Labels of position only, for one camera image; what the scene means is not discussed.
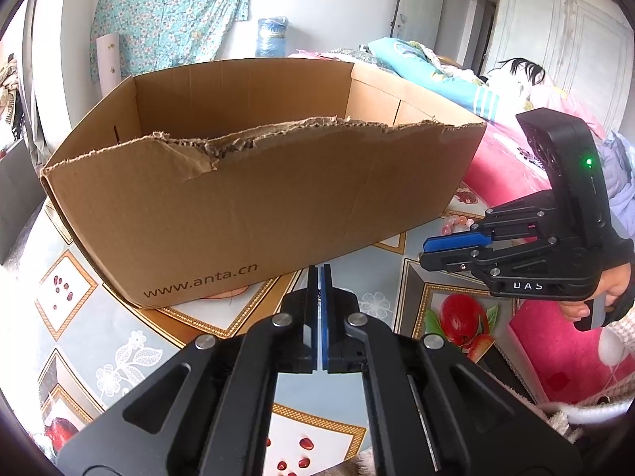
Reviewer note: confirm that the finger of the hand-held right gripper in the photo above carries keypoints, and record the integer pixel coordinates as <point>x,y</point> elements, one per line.
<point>451,242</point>
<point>446,262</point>

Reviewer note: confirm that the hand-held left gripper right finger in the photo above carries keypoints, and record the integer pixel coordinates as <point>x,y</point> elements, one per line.
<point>325,317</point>

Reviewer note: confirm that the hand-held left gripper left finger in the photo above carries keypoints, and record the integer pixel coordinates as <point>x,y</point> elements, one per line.
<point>310,317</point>

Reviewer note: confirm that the brown cardboard box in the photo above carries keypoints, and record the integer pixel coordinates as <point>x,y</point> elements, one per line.
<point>273,198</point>

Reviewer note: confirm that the person's right hand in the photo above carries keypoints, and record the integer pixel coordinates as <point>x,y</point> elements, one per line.
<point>617,287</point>

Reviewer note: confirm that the pomegranate printed tablecloth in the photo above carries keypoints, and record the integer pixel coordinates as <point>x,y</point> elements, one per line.
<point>377,277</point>

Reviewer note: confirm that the pink floral blanket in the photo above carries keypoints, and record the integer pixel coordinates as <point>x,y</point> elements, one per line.
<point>506,168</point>

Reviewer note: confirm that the black and white cloth bundle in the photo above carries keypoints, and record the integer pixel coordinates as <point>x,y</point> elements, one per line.
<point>516,72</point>

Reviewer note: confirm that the white wardrobe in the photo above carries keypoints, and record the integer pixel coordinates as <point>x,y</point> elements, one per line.
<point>560,34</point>

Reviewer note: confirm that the blue striped pillow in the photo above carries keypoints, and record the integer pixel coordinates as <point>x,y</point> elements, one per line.
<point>426,67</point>

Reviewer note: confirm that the white door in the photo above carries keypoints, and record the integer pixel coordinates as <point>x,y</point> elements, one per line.
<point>421,5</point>

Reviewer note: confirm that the blue water jug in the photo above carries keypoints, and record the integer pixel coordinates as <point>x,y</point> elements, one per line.
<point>272,37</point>

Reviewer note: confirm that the white paper roll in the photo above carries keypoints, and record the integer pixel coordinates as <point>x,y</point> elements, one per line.
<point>109,64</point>

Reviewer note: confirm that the teal floral hanging cloth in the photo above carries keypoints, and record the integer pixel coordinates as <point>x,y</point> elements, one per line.
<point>168,10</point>

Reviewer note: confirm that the grey curtain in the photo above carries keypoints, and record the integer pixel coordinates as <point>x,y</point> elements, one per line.
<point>37,84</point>

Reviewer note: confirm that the pile of woven bags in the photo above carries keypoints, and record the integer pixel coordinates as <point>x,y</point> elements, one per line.
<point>10,94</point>

